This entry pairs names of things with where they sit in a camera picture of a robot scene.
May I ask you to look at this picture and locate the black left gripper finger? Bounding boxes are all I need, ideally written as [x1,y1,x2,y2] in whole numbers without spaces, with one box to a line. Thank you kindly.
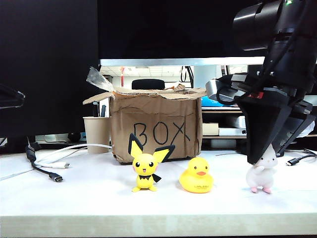
[0,84,26,109]

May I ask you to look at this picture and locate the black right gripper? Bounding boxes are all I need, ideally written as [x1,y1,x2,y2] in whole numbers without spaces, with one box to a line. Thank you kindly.
[231,71,315,164]

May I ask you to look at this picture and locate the white pink bunny doll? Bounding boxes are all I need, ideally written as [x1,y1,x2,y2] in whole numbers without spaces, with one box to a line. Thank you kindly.
[246,143,278,194]

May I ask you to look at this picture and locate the small beige box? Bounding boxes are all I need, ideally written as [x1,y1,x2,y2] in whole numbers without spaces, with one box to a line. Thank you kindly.
[202,123,219,136]

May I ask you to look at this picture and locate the brown cardboard box marked BOX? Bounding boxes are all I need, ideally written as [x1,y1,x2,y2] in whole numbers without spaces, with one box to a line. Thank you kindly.
[83,83,208,164]

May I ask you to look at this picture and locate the white multiport charger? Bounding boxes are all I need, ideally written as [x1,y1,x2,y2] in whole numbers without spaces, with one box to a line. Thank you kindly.
[232,116,246,129]

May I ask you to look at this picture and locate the white Mac mini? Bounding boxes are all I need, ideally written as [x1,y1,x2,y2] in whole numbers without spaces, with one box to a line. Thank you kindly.
[218,127,247,136]

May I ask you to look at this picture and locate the wooden desk shelf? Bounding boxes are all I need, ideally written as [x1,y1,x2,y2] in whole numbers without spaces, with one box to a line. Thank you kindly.
[202,106,317,139]

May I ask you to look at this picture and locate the white power strip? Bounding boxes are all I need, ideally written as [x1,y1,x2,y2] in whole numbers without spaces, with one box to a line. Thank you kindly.
[35,133,87,144]

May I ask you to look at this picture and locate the blue tissue pack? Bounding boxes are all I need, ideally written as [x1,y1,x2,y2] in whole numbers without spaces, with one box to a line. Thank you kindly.
[202,96,238,108]

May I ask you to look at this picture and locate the black ball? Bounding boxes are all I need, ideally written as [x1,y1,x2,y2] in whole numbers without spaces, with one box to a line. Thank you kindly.
[68,131,82,143]

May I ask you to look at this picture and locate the clear tape strip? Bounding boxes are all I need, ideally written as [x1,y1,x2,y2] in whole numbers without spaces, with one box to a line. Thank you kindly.
[86,66,116,92]

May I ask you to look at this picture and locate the beige paper cup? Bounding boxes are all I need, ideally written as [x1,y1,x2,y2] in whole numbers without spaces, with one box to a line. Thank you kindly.
[83,116,111,154]

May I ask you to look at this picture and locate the yellow rubber duck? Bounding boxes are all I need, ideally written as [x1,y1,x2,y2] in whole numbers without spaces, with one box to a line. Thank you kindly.
[179,157,215,194]

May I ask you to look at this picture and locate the black office chair back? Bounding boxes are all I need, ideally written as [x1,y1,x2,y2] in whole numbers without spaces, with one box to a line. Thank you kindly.
[131,78,166,90]

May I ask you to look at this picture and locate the yellow Pichu figure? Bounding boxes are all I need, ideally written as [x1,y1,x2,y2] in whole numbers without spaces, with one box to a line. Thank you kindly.
[128,133,176,193]

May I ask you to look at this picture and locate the large black monitor silver edge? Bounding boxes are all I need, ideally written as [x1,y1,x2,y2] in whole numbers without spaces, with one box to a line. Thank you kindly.
[98,0,267,67]

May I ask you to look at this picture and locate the thin black connector cable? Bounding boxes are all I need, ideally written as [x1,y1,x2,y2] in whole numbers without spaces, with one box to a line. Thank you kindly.
[286,148,317,166]

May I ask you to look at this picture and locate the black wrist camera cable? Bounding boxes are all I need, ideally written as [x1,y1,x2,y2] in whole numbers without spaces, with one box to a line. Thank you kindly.
[216,85,248,105]

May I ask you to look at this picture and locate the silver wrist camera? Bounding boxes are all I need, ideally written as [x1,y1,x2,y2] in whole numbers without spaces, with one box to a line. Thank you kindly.
[205,78,238,100]

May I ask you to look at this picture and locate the thick white USB cable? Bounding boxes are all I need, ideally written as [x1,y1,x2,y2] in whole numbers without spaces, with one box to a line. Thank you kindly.
[33,143,113,170]

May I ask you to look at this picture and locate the black HDMI cable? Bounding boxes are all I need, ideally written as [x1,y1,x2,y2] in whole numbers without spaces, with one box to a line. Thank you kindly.
[25,142,64,183]

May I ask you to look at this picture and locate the hanging black cables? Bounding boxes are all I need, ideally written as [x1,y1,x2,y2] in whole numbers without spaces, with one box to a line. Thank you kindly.
[180,65,195,89]

